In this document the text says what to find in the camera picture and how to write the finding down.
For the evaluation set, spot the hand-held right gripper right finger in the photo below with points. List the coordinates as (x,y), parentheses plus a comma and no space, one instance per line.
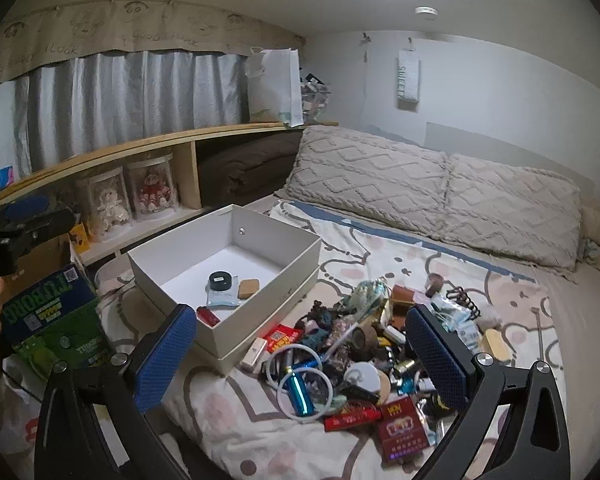
(437,355)

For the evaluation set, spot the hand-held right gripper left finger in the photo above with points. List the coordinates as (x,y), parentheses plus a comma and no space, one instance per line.
(165,355)

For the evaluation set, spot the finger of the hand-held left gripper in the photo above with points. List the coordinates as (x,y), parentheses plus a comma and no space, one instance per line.
(25,207)
(45,227)

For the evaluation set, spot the red metallic tube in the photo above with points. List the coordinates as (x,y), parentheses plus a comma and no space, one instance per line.
(207,316)

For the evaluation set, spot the blue white wipe packet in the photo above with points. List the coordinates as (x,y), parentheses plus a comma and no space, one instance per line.
(455,322)
(222,301)

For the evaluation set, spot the black round tin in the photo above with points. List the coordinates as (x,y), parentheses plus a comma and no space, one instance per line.
(220,281)

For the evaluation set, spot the white cardboard box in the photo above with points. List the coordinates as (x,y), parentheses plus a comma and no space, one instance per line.
(260,240)

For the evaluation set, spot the brown cardboard box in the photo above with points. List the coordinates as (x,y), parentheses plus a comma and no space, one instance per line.
(40,260)

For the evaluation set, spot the small yellow box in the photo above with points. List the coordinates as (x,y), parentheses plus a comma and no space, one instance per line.
(80,239)

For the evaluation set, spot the cream soap bar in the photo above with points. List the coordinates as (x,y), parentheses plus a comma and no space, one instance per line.
(495,344)

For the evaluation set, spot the black hair claw clip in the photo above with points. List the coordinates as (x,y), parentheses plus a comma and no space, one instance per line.
(462,300)

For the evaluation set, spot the doll in clear case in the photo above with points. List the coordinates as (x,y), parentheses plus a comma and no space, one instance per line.
(152,187)
(105,205)

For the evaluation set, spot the small brown jar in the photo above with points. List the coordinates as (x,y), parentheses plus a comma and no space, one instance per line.
(435,285)

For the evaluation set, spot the grey round disc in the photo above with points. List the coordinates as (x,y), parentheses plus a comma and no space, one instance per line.
(362,376)

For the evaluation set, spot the brown tape roll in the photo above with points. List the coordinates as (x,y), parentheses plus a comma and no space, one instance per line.
(359,345)

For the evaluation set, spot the red cigarette box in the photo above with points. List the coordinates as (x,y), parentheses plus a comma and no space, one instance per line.
(402,435)

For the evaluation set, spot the green beer carton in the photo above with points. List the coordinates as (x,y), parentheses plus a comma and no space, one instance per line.
(55,320)

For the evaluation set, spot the long red flat carton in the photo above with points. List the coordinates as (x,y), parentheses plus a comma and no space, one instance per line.
(352,417)

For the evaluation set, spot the wooden shelf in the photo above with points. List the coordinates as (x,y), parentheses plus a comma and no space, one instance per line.
(130,145)

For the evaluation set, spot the red flat packet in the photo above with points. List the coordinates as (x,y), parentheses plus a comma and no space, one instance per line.
(282,337)

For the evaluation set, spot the pile of assorted small items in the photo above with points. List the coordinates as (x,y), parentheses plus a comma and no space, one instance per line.
(360,260)

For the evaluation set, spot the grey striped curtain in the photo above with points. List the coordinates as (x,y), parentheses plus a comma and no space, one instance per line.
(105,95)

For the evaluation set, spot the blue metal tube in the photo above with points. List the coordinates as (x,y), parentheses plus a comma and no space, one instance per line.
(300,392)

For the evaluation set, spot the beige bed sheet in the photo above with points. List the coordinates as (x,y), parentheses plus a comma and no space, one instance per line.
(580,320)

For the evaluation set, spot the white plastic bag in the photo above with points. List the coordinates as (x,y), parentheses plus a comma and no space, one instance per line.
(20,410)

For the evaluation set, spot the beige textured pillow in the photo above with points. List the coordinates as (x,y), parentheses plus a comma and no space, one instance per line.
(365,185)
(510,210)

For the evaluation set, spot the brown folded blanket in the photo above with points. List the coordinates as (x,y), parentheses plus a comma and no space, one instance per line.
(245,170)

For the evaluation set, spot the beige printed valance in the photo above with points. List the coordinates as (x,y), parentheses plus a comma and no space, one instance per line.
(130,25)

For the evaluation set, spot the grey headboard panel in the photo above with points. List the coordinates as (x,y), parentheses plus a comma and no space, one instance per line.
(505,150)

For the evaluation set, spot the white paper bag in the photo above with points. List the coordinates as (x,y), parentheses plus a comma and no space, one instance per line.
(275,90)

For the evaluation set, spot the white smoke detector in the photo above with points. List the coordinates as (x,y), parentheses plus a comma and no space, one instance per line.
(425,12)

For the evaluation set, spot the white wall hanging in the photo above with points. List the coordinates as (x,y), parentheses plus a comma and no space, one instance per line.
(408,77)

